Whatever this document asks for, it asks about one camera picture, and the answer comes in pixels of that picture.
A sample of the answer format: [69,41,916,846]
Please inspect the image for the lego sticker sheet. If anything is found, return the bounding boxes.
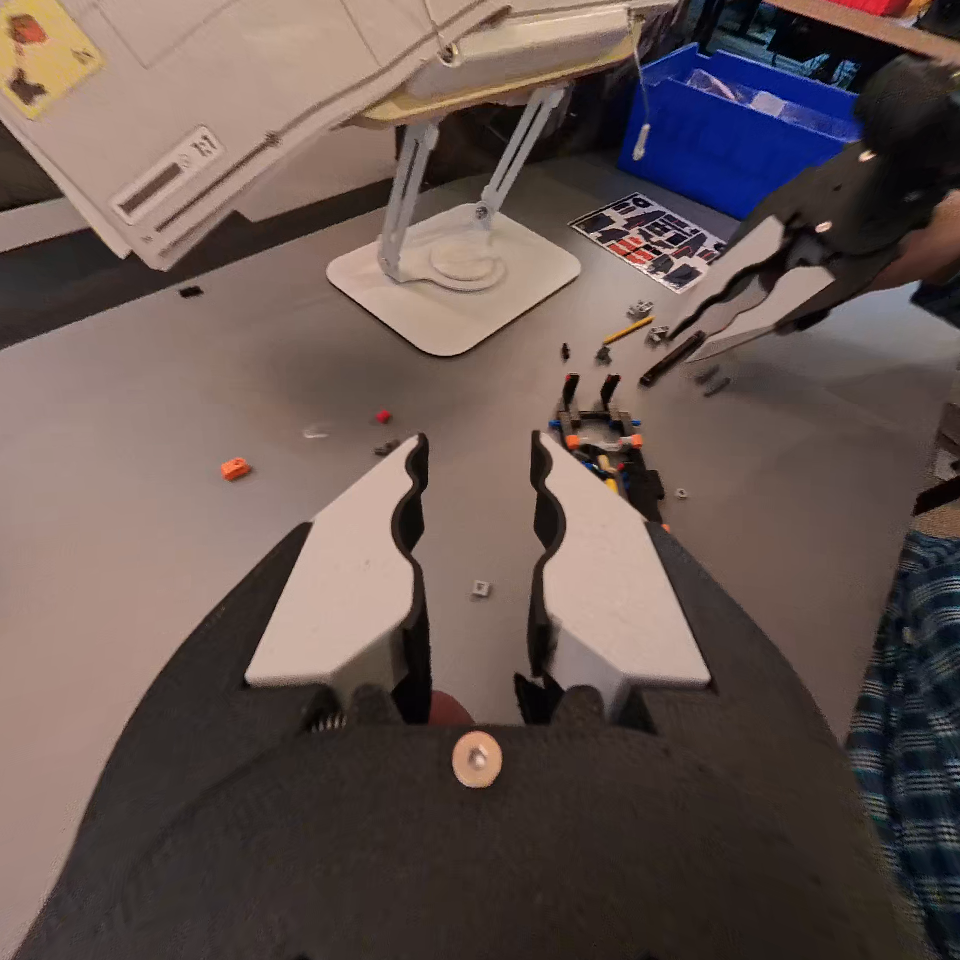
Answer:
[568,192,730,296]

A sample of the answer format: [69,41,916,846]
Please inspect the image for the white book stand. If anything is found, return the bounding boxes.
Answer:
[326,6,648,358]

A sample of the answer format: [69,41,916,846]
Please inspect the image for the blue plastic bin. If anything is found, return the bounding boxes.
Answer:
[618,43,864,220]

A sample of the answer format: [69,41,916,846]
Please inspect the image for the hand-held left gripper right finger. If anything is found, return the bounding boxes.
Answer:
[528,431,712,726]

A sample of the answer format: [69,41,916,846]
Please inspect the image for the lego instruction booklet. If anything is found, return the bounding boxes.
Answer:
[0,0,680,273]

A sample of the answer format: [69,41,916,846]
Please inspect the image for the lego chassis assembly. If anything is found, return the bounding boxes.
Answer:
[549,372,669,526]

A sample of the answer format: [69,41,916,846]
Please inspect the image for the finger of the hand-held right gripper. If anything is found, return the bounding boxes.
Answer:
[686,270,838,363]
[667,217,808,341]

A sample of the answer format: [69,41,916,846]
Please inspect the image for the wooden desk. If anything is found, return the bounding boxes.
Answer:
[763,0,960,63]

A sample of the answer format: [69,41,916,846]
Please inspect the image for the person's right hand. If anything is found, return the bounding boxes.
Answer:
[873,202,960,301]

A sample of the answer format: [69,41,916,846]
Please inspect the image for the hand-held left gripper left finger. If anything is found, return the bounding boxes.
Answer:
[246,433,433,726]

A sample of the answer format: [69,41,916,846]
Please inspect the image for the clear plastic bag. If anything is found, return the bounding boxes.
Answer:
[678,69,798,115]

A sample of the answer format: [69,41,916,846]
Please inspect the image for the black lego beam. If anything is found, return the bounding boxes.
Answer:
[639,330,707,388]

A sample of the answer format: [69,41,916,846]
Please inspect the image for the white pull cord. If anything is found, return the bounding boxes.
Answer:
[628,18,652,162]

